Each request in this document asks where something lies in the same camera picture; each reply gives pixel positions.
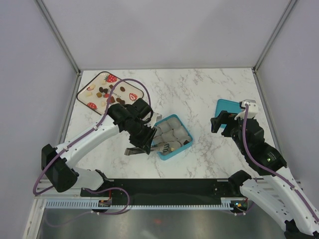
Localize teal chocolate box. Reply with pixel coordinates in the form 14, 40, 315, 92
152, 115, 193, 161

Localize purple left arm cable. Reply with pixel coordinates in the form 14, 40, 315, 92
32, 78, 151, 228

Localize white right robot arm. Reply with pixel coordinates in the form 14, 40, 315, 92
210, 111, 319, 239

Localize metal tongs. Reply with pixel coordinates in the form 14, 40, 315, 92
124, 143, 170, 156

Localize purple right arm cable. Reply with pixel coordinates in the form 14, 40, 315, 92
242, 104, 319, 224

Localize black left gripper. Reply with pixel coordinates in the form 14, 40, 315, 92
126, 121, 158, 155

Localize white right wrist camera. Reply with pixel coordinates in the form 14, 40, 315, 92
234, 99, 259, 120

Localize strawberry print tray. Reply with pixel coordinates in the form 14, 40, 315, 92
76, 71, 144, 115

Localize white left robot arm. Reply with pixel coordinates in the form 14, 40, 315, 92
41, 98, 160, 196

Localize teal box lid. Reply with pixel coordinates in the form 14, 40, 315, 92
215, 99, 242, 117

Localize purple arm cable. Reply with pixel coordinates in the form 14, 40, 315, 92
32, 78, 151, 228
242, 104, 319, 224

